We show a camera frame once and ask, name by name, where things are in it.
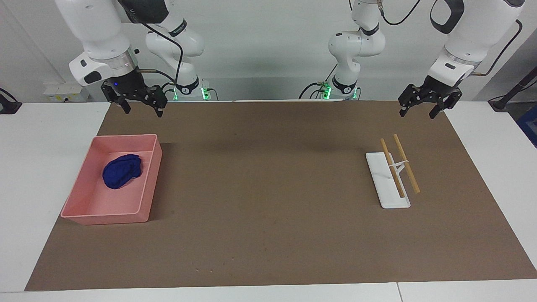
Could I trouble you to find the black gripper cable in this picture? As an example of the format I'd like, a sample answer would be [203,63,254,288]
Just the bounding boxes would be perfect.
[120,0,183,84]
[472,19,523,77]

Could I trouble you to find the black right arm base cables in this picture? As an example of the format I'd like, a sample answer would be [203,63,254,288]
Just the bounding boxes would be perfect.
[162,82,219,101]

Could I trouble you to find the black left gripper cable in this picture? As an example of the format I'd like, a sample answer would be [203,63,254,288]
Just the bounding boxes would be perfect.
[472,19,523,77]

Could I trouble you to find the white rack base tray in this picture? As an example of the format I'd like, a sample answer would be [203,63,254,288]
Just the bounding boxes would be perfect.
[366,152,411,209]

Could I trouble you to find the black left arm base cables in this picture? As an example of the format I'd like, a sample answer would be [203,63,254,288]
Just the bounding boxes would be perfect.
[299,63,336,100]

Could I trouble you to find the black stand pole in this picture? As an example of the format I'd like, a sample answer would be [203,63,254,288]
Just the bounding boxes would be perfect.
[489,67,537,112]

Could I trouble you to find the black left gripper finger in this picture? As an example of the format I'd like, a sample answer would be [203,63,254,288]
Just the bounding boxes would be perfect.
[429,89,463,119]
[398,84,424,117]

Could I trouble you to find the blue towel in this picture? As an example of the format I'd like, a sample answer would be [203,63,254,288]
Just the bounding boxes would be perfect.
[102,154,143,190]

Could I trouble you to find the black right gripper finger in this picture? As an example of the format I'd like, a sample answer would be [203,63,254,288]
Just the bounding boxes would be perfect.
[138,85,167,117]
[101,81,130,114]

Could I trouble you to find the white wall power socket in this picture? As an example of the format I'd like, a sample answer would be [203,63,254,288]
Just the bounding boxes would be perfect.
[43,82,91,102]

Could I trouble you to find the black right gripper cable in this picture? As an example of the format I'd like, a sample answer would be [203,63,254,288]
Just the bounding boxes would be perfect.
[120,0,183,84]

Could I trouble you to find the blue crate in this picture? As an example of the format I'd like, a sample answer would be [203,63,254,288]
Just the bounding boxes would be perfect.
[517,103,537,147]

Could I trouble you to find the black arm base cables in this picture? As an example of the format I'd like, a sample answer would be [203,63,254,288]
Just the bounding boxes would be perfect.
[162,82,219,101]
[299,63,336,100]

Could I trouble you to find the black clamp mount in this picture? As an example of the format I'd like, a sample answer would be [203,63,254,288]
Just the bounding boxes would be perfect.
[0,88,22,115]

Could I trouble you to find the brown table mat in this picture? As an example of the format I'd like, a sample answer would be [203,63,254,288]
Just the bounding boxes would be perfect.
[24,101,537,292]

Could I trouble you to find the wooden rack rod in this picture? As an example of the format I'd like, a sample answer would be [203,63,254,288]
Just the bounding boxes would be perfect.
[380,138,406,198]
[393,134,421,194]

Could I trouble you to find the pink plastic bin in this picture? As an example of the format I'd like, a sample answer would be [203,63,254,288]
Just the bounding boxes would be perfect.
[60,134,163,226]

